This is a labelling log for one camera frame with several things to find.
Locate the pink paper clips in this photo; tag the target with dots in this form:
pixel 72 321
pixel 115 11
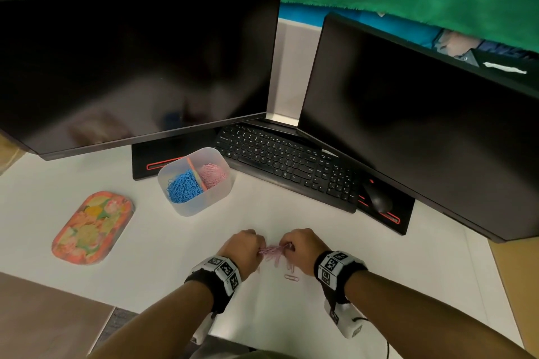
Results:
pixel 212 175

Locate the translucent plastic divided container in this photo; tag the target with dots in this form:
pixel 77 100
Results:
pixel 210 203

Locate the black computer monitor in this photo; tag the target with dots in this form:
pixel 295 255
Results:
pixel 134 68
pixel 421 123

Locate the person's right forearm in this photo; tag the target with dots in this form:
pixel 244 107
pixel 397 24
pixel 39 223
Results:
pixel 421 316

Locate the black red-trimmed desk mat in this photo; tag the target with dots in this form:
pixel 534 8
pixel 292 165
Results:
pixel 156 157

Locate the person's right hand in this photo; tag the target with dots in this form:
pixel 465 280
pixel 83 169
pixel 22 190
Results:
pixel 307 249

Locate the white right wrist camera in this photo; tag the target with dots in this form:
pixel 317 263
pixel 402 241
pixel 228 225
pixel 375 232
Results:
pixel 343 321

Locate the black equipment white labels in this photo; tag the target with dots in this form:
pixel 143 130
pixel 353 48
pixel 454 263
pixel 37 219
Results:
pixel 505 70

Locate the floral orange tin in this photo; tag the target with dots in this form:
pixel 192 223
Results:
pixel 92 228

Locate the right wristband with marker tags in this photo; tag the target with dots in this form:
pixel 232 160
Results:
pixel 337 274

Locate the blue partition panel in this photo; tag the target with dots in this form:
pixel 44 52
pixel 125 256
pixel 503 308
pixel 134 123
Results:
pixel 337 20

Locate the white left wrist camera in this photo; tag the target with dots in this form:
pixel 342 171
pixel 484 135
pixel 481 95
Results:
pixel 203 329

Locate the person's left forearm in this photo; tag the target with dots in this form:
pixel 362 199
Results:
pixel 156 325

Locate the heap of sorted blue paperclips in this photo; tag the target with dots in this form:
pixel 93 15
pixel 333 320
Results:
pixel 184 187

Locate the black keyboard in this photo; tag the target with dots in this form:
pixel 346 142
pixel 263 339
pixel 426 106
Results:
pixel 286 161

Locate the pile of blue pink paperclips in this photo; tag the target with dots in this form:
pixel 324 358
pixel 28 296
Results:
pixel 276 252

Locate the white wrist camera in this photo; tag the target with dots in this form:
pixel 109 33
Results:
pixel 203 329
pixel 343 321

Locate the black computer mouse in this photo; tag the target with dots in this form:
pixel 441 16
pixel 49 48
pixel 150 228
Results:
pixel 378 198

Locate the left wristband with marker tags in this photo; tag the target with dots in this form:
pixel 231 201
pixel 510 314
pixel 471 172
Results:
pixel 217 283

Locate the person's left hand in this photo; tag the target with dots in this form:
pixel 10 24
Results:
pixel 242 251

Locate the wristband with marker tags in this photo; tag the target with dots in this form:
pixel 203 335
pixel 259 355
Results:
pixel 337 274
pixel 217 283

